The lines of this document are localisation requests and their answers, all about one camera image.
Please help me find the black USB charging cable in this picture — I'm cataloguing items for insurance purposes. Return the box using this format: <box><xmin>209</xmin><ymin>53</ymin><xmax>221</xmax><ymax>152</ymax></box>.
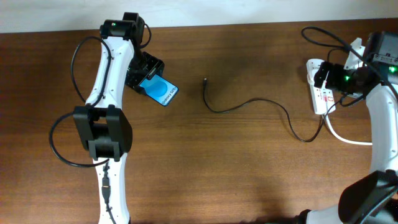
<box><xmin>202</xmin><ymin>48</ymin><xmax>349</xmax><ymax>143</ymax></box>

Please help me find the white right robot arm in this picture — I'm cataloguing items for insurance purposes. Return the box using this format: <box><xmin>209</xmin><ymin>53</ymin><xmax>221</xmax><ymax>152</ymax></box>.
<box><xmin>294</xmin><ymin>31</ymin><xmax>397</xmax><ymax>223</ymax></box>

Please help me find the blue Galaxy smartphone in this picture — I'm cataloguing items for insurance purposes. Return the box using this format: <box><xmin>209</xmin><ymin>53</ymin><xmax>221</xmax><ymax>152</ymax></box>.
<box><xmin>139</xmin><ymin>75</ymin><xmax>178</xmax><ymax>106</ymax></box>

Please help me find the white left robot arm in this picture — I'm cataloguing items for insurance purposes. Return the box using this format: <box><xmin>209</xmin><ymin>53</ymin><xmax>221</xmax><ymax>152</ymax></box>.
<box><xmin>73</xmin><ymin>12</ymin><xmax>178</xmax><ymax>223</ymax></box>

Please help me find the white power strip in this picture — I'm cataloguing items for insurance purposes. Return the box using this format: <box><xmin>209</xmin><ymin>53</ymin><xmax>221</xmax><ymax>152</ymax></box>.
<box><xmin>306</xmin><ymin>58</ymin><xmax>335</xmax><ymax>115</ymax></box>

